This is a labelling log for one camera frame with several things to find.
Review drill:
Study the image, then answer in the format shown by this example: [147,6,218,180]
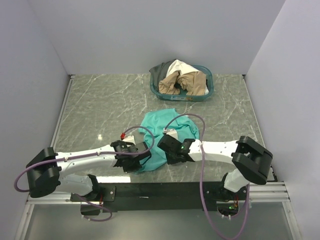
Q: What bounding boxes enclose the teal t shirt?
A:
[138,108,200,172]

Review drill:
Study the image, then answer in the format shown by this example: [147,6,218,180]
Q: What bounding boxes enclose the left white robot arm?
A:
[26,140,152,201]

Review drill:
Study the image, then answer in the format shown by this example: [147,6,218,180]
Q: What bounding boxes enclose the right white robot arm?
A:
[157,134,273,202]

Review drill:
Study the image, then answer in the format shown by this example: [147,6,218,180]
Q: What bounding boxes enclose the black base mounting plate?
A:
[69,181,248,217]

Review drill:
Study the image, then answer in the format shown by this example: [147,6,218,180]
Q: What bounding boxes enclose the teal plastic laundry basket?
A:
[149,65,214,102]

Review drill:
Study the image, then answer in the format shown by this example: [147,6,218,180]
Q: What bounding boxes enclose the beige t shirt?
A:
[158,71,207,96]

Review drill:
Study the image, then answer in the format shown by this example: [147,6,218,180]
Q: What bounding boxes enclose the dark grey t shirt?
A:
[149,59,175,90]

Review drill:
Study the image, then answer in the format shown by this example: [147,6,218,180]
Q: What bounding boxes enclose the white t shirt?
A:
[166,59,209,94]

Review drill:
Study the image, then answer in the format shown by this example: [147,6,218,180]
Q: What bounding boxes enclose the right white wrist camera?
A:
[163,128,178,140]

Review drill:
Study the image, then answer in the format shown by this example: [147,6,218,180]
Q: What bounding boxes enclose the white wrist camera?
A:
[120,132,136,145]
[163,128,178,140]

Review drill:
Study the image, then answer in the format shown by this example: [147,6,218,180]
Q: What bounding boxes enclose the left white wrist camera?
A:
[120,132,136,145]

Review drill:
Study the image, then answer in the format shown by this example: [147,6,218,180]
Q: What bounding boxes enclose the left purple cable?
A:
[13,124,156,222]

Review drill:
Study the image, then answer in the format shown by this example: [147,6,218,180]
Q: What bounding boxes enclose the purple cable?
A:
[163,113,251,240]
[13,124,156,222]

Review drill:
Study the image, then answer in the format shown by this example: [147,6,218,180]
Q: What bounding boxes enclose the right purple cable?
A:
[163,113,251,240]

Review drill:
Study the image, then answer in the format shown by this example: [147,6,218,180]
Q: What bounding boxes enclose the aluminium frame rail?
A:
[26,182,291,205]

